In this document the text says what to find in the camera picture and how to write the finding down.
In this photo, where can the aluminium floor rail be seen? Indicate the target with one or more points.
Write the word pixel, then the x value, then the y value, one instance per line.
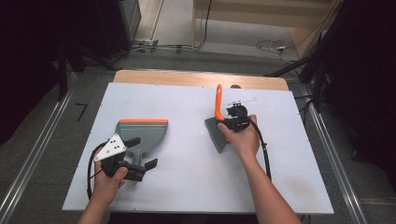
pixel 40 140
pixel 336 161

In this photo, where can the person's left hand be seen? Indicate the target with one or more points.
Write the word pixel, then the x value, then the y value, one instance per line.
pixel 107 186

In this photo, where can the grey dustpan with orange edge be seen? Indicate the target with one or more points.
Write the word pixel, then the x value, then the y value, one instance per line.
pixel 146 133

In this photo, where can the white table cover board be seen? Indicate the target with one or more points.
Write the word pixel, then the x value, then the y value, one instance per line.
pixel 186 186

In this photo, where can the person's right hand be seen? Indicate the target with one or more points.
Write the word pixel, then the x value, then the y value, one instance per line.
pixel 244 143

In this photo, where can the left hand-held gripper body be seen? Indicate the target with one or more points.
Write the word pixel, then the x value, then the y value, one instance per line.
pixel 112 147

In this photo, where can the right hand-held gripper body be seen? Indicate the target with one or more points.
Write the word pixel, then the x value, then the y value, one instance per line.
pixel 238 119

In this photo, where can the wooden table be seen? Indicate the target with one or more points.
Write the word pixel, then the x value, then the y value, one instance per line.
pixel 171 79

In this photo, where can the grey cabinet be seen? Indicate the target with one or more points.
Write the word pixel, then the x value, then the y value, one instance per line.
pixel 130 15

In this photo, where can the orange brush with grey bristles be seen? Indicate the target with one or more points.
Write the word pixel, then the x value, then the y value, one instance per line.
pixel 219 102

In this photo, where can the black metal stand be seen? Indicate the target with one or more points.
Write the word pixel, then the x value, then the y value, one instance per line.
pixel 317 77
pixel 63 71

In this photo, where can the black curtain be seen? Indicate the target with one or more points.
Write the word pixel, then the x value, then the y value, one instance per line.
pixel 28 56
pixel 367 77

